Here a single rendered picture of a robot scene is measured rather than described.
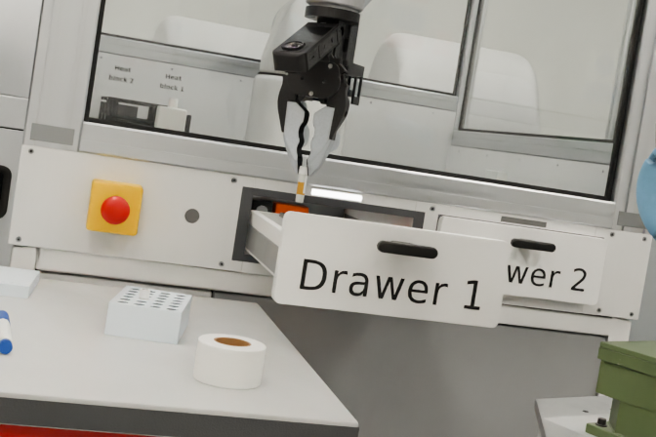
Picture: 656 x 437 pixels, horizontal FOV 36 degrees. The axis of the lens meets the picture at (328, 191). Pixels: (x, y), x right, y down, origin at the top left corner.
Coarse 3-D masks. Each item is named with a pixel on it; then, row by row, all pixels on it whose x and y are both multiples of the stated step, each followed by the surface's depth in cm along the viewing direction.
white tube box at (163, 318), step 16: (128, 288) 126; (144, 288) 127; (112, 304) 115; (128, 304) 115; (144, 304) 117; (160, 304) 119; (176, 304) 120; (112, 320) 115; (128, 320) 115; (144, 320) 115; (160, 320) 115; (176, 320) 115; (128, 336) 115; (144, 336) 115; (160, 336) 116; (176, 336) 116
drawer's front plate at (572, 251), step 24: (504, 240) 160; (552, 240) 162; (576, 240) 163; (600, 240) 164; (528, 264) 162; (552, 264) 163; (576, 264) 164; (600, 264) 165; (528, 288) 162; (552, 288) 163
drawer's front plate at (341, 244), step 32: (288, 224) 119; (320, 224) 120; (352, 224) 121; (384, 224) 122; (288, 256) 120; (320, 256) 120; (352, 256) 121; (384, 256) 122; (448, 256) 124; (480, 256) 125; (288, 288) 120; (320, 288) 121; (352, 288) 122; (416, 288) 124; (448, 288) 125; (480, 288) 126; (448, 320) 125; (480, 320) 126
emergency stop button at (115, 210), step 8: (104, 200) 141; (112, 200) 140; (120, 200) 141; (104, 208) 140; (112, 208) 140; (120, 208) 141; (128, 208) 141; (104, 216) 140; (112, 216) 140; (120, 216) 141; (128, 216) 141
